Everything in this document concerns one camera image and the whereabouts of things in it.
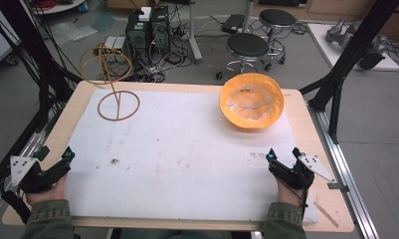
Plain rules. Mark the white foam mat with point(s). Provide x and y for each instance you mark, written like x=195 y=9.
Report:
x=187 y=159

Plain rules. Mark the small metal bracket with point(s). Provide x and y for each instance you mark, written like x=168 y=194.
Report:
x=338 y=187

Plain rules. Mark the white round table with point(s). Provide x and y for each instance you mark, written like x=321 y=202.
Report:
x=59 y=5

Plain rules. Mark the black computer tower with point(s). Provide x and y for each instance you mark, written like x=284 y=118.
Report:
x=160 y=31
x=137 y=36

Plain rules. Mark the grey metal table leg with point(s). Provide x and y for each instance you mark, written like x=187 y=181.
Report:
x=194 y=36

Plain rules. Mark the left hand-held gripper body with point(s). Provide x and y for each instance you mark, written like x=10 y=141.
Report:
x=38 y=179

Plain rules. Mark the orange bucket hat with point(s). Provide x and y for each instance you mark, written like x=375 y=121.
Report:
x=270 y=118

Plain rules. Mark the person's left hand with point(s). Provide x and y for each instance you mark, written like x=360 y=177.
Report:
x=47 y=195

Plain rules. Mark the person's right hand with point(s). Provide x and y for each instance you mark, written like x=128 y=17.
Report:
x=286 y=195

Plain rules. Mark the black metal frame post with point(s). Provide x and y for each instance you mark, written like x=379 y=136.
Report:
x=38 y=49
x=349 y=56

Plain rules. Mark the aluminium rail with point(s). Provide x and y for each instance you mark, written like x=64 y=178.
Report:
x=349 y=186
x=18 y=156

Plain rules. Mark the black round stool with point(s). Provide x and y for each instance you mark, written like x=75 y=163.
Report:
x=247 y=45
x=277 y=17

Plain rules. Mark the white small box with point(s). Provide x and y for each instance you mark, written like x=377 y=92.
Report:
x=145 y=14

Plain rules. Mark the white floor board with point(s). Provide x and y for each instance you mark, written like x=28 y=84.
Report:
x=326 y=46

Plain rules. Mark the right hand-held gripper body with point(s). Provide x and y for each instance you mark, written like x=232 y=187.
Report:
x=291 y=176

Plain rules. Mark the thin wooden stick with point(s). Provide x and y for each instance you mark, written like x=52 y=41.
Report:
x=326 y=214

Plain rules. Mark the black power adapter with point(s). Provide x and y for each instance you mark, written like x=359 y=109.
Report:
x=233 y=23

